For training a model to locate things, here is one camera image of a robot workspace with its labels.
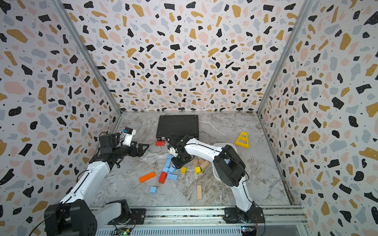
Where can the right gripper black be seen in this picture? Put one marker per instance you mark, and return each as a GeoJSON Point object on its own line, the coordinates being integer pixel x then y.
{"type": "Point", "coordinates": [177, 165]}

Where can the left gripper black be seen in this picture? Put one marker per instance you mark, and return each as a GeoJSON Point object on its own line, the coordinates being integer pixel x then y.
{"type": "Point", "coordinates": [139, 152]}

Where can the white plastic tray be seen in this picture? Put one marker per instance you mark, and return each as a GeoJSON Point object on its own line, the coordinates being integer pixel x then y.
{"type": "Point", "coordinates": [218, 146]}

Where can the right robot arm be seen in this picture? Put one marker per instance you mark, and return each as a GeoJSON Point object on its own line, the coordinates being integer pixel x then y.
{"type": "Point", "coordinates": [246, 210]}

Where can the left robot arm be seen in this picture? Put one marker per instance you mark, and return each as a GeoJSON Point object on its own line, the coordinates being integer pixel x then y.
{"type": "Point", "coordinates": [72, 216]}

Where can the yellow cube left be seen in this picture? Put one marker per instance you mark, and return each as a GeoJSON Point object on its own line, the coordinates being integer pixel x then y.
{"type": "Point", "coordinates": [183, 170]}

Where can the yellow cube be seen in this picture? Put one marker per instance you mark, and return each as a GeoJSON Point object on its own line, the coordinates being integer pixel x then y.
{"type": "Point", "coordinates": [197, 170]}
{"type": "Point", "coordinates": [183, 170]}

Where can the blue block top cluster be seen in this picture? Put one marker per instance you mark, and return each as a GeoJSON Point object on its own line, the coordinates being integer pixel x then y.
{"type": "Point", "coordinates": [169, 157]}

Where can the blue block upper left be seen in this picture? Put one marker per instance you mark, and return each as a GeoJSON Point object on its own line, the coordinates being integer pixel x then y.
{"type": "Point", "coordinates": [168, 163]}

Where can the yellow cube right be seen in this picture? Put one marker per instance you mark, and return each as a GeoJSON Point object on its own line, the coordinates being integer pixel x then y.
{"type": "Point", "coordinates": [197, 170]}

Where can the small red block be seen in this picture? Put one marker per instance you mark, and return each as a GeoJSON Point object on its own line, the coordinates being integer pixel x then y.
{"type": "Point", "coordinates": [160, 143]}

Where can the blue cube left cluster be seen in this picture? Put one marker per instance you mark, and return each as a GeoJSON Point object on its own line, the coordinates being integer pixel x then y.
{"type": "Point", "coordinates": [165, 169]}

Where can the blue block beside red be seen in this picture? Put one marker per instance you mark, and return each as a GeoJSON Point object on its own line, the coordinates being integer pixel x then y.
{"type": "Point", "coordinates": [172, 177]}

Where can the wood block cluster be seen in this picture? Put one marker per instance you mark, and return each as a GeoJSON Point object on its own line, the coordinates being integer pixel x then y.
{"type": "Point", "coordinates": [199, 162]}

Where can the red upright block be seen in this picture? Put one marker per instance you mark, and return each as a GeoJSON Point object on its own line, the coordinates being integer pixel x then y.
{"type": "Point", "coordinates": [162, 177]}

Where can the orange long block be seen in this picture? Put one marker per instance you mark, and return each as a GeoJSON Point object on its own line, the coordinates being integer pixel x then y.
{"type": "Point", "coordinates": [147, 177]}

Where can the long natural wood block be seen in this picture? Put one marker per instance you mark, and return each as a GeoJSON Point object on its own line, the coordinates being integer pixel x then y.
{"type": "Point", "coordinates": [199, 192]}

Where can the black hard case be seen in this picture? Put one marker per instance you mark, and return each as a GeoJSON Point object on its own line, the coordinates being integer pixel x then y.
{"type": "Point", "coordinates": [177, 125]}

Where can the lone blue cube front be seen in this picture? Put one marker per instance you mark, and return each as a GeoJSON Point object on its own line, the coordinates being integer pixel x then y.
{"type": "Point", "coordinates": [153, 190]}

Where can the yellow triangle block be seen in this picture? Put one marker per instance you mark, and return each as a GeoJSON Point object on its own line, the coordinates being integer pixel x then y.
{"type": "Point", "coordinates": [242, 140]}

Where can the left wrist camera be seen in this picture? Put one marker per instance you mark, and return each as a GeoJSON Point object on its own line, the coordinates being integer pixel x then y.
{"type": "Point", "coordinates": [127, 136]}

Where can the aluminium front rail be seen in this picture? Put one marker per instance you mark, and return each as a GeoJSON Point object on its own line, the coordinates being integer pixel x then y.
{"type": "Point", "coordinates": [208, 221]}

